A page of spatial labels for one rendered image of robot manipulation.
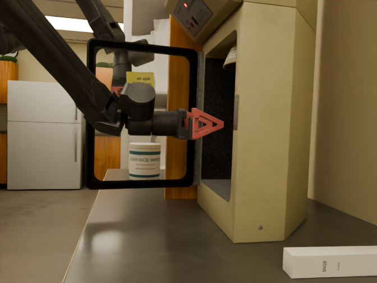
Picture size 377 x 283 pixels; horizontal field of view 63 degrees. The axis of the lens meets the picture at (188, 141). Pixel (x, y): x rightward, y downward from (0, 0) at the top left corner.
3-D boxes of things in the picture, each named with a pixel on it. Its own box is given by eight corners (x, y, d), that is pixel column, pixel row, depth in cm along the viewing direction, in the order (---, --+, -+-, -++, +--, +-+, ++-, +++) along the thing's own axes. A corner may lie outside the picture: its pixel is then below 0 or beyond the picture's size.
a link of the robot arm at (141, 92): (108, 103, 73) (94, 130, 68) (105, 65, 64) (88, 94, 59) (157, 115, 73) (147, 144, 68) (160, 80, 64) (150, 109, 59)
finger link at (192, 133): (217, 110, 72) (178, 109, 70) (226, 108, 65) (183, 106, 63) (217, 138, 72) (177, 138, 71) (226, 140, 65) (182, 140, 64)
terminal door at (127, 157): (193, 187, 90) (198, 49, 88) (84, 190, 81) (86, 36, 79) (192, 186, 91) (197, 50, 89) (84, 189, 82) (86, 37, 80)
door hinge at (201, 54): (197, 185, 92) (202, 52, 90) (199, 186, 89) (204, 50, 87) (192, 185, 91) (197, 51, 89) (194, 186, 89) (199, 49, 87)
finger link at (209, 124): (210, 111, 79) (174, 110, 77) (217, 110, 72) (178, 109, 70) (210, 137, 79) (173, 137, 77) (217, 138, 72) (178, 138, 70)
